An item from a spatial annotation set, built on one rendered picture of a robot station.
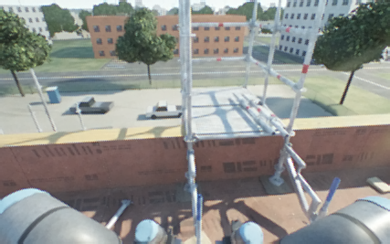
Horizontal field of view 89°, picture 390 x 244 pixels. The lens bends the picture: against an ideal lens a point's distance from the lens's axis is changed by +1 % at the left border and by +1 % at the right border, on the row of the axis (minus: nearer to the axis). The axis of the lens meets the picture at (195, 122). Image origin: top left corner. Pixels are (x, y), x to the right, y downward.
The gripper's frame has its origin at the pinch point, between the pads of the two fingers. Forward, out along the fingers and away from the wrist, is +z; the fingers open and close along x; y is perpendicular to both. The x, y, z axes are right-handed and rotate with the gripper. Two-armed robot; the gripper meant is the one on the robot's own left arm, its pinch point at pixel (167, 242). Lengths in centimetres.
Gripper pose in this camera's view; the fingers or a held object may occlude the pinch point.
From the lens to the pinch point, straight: 131.6
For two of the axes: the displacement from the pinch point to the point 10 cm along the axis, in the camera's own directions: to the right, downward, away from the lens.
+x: -9.7, 0.1, 2.2
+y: 1.3, -7.9, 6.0
